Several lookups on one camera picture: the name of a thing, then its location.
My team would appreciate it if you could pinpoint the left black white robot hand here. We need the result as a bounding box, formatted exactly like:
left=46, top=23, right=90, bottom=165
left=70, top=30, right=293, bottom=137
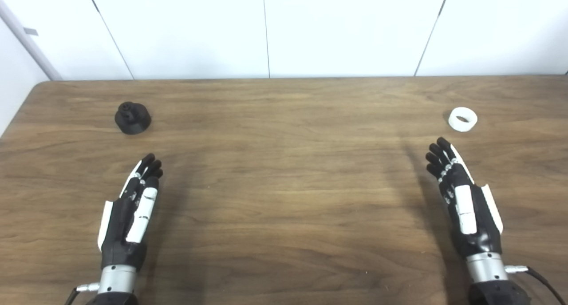
left=98, top=153, right=164, bottom=271

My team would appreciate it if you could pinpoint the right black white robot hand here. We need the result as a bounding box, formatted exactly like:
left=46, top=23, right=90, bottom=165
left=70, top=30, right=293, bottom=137
left=425, top=137, right=504, bottom=259

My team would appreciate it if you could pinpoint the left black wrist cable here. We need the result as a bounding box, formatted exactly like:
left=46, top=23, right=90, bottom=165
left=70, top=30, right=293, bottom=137
left=64, top=283, right=101, bottom=305

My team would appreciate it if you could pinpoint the white toothed ring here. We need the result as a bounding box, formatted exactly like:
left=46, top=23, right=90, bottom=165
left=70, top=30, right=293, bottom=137
left=448, top=107, right=478, bottom=132

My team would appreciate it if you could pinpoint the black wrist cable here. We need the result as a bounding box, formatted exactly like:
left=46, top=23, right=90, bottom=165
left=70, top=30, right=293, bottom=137
left=64, top=283, right=101, bottom=305
left=505, top=265, right=567, bottom=305

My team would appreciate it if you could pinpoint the round black plastic part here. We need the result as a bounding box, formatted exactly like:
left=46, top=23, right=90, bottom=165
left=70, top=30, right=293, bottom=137
left=114, top=102, right=152, bottom=135

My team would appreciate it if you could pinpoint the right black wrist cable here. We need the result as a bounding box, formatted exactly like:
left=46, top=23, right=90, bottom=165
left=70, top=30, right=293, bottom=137
left=505, top=265, right=567, bottom=305

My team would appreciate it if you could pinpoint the grey wall corner post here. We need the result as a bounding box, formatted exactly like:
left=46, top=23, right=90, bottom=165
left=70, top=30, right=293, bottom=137
left=0, top=0, right=63, bottom=81

